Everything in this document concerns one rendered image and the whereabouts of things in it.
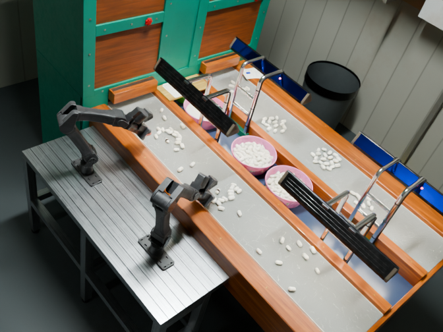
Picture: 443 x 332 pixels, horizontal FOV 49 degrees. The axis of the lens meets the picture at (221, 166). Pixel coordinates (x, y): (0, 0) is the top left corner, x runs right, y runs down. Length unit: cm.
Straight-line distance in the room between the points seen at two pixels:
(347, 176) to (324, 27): 190
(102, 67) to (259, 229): 121
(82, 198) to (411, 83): 271
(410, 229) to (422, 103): 156
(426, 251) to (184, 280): 126
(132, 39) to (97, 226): 103
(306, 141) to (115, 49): 123
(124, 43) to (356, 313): 179
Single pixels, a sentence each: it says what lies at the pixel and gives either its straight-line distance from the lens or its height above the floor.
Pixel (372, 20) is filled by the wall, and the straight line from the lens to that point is 420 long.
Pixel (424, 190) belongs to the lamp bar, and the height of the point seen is 108.
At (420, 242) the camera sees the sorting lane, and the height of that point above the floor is 74.
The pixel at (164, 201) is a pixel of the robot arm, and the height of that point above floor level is 107.
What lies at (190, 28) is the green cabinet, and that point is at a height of 112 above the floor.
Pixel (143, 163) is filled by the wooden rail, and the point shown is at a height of 77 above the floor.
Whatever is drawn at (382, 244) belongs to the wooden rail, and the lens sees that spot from 264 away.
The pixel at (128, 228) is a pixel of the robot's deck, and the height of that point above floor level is 67.
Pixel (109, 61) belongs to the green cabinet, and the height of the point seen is 103.
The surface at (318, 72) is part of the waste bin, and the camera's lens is 428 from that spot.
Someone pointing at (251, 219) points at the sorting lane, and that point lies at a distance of 245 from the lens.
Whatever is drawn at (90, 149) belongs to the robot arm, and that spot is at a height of 86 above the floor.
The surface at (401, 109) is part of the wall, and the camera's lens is 424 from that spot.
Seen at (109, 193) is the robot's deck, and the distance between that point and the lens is 253.
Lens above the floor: 256
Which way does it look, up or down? 43 degrees down
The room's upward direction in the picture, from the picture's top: 16 degrees clockwise
